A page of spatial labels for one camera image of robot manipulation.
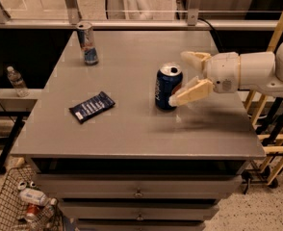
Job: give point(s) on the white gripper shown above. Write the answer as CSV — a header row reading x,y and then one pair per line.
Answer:
x,y
222,71

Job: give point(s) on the blue pepsi can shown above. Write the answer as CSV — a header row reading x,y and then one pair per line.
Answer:
x,y
168,82

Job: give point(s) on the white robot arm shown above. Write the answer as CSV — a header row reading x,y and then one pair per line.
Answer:
x,y
261,71

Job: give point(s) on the red bull can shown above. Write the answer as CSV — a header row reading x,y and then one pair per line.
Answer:
x,y
86,39

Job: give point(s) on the red can in basket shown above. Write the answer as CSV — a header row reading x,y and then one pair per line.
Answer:
x,y
31,212

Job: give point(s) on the grey drawer cabinet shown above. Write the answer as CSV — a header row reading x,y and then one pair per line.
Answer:
x,y
134,167

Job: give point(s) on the dark blue snack packet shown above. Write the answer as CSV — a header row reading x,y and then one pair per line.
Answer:
x,y
92,107

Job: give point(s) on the clear plastic water bottle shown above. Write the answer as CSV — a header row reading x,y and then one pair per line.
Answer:
x,y
17,82

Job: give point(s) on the grey side bench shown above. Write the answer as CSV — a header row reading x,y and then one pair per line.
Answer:
x,y
16,109

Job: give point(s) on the white bottle in basket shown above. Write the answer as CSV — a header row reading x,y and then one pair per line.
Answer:
x,y
33,196

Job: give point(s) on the black wire basket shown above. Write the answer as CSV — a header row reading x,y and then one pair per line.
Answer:
x,y
12,208

